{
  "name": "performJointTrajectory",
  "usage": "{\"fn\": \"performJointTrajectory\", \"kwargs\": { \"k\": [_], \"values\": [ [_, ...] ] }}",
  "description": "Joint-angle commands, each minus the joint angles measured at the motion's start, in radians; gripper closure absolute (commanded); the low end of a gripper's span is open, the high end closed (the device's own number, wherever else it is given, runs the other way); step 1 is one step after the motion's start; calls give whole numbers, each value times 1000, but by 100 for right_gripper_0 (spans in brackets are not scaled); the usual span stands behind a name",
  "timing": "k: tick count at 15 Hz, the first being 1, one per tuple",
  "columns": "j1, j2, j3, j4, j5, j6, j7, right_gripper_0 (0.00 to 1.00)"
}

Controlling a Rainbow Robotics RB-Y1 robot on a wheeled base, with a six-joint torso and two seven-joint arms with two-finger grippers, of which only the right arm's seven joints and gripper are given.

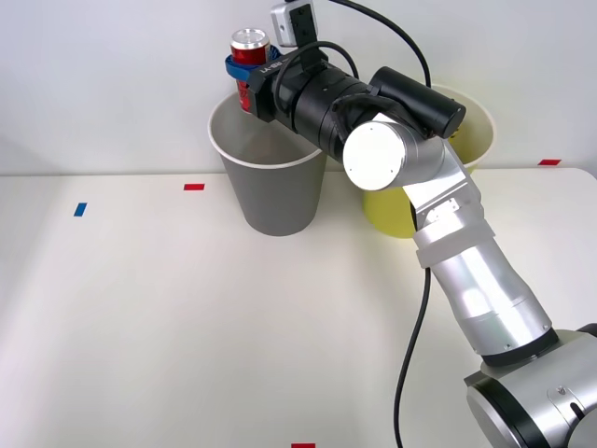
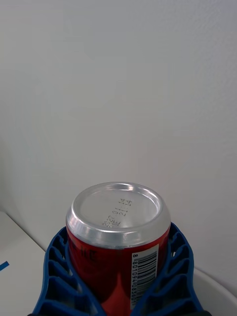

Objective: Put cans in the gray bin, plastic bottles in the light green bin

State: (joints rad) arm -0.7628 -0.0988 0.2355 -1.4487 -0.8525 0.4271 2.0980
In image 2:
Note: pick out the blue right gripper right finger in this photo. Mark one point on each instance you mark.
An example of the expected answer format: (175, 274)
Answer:
(175, 284)

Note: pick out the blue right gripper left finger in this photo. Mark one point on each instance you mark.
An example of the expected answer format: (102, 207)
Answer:
(61, 291)

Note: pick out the red drink can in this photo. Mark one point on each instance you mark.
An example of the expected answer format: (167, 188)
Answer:
(116, 266)

